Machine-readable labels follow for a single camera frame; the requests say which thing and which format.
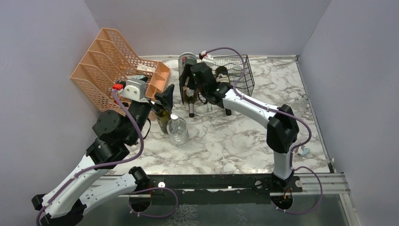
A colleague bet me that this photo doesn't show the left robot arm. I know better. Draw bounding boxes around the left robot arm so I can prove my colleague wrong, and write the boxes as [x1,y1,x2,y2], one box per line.
[32,79,152,226]

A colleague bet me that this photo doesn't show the red and black small items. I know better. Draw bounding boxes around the red and black small items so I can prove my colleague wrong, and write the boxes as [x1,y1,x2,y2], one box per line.
[113,100,129,108]

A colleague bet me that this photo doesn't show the small blue white object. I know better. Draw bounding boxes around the small blue white object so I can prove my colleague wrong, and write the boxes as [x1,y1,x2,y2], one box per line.
[297,147,311,155]

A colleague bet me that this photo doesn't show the peach plastic file organizer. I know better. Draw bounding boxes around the peach plastic file organizer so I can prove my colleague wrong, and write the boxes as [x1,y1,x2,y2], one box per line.
[70,28,171,114]

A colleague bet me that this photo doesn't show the black wire wine rack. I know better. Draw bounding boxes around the black wire wine rack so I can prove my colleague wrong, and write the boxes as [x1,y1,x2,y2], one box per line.
[179,55,255,103]

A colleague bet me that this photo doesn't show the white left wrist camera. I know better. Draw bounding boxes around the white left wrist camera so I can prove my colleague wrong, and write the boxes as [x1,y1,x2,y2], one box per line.
[112,78,148,103]

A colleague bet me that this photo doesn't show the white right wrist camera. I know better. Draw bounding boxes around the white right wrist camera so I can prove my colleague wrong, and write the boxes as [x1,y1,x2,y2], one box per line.
[199,50,214,67]

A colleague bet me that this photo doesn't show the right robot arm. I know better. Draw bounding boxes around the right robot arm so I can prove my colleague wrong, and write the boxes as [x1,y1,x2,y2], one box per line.
[179,63,299,192]

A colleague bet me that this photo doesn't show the dark green wine bottle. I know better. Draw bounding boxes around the dark green wine bottle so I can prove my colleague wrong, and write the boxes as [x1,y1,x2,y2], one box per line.
[215,66,232,97]

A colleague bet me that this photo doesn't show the clear round glass bottle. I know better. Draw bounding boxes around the clear round glass bottle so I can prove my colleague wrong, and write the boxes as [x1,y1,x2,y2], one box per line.
[167,113,189,146]

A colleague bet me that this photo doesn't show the green labelled wine bottle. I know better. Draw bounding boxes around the green labelled wine bottle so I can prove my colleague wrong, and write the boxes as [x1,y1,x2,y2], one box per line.
[184,88,198,118]

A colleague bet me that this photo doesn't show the clear tall glass bottle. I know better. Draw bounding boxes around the clear tall glass bottle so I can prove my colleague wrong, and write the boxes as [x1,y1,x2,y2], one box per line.
[206,102,213,112]

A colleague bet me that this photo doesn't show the green bottle silver foil neck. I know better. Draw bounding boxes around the green bottle silver foil neck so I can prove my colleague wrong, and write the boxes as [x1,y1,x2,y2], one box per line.
[155,106,171,134]

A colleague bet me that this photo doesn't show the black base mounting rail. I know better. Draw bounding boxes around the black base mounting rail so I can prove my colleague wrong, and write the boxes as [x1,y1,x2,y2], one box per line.
[128,174,302,207]

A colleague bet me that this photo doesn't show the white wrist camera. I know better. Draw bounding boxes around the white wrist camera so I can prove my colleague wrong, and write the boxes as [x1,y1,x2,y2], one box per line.
[199,50,214,67]
[112,78,148,103]

